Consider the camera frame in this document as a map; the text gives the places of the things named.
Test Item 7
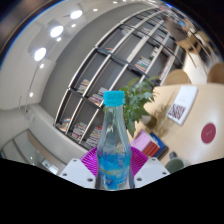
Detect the dark bookshelf unit with books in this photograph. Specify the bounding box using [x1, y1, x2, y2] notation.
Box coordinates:
[53, 3, 191, 151]

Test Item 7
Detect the dark blue book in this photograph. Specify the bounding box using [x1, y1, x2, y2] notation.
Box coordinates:
[149, 132, 170, 160]

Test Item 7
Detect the clear bottle with blue cap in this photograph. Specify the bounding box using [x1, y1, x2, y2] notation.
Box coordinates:
[95, 90, 133, 191]

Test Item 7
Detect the red book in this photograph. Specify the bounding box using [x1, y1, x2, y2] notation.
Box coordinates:
[143, 141, 162, 158]

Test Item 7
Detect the large green potted plant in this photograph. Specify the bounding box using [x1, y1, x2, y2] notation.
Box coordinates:
[102, 76, 161, 138]

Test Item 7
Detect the light wooden chair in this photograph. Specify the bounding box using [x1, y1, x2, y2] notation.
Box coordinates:
[163, 68, 192, 86]
[206, 62, 224, 84]

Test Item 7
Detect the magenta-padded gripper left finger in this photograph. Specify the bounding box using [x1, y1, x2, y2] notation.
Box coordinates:
[59, 146, 101, 190]

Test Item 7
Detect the flat round red coaster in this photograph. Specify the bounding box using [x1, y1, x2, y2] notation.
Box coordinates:
[200, 122, 218, 145]

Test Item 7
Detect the green patterned ceramic cup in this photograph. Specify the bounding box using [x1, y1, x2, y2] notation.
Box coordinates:
[164, 151, 186, 174]

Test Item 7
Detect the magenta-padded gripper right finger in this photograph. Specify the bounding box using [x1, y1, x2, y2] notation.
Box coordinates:
[129, 146, 170, 189]

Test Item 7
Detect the group of ceiling lights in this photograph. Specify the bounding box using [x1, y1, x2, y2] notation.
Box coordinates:
[28, 0, 101, 98]

